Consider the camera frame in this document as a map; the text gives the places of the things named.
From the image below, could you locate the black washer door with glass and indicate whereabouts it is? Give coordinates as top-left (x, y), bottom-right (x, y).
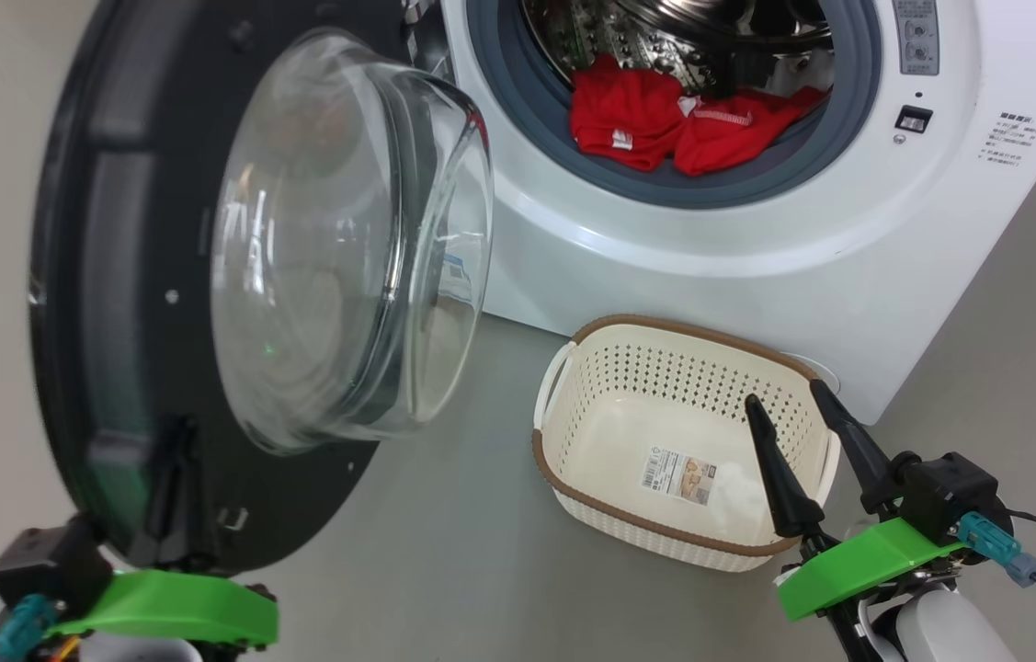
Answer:
top-left (26, 0), bottom-right (496, 576)

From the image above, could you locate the cream perforated laundry basket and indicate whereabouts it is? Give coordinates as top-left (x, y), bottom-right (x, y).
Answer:
top-left (531, 314), bottom-right (842, 573)

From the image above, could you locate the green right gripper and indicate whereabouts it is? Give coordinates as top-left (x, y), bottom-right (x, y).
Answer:
top-left (744, 379), bottom-right (969, 623)

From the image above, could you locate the white front-load washing machine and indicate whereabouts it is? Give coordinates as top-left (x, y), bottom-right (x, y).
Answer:
top-left (403, 0), bottom-right (1036, 426)

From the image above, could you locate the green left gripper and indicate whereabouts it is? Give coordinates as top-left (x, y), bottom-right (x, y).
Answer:
top-left (51, 418), bottom-right (280, 650)

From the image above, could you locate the printed paper product label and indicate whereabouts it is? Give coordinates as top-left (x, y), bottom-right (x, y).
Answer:
top-left (639, 448), bottom-right (719, 505)

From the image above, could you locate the red and white garment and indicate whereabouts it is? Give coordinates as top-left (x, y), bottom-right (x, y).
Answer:
top-left (570, 53), bottom-right (829, 177)

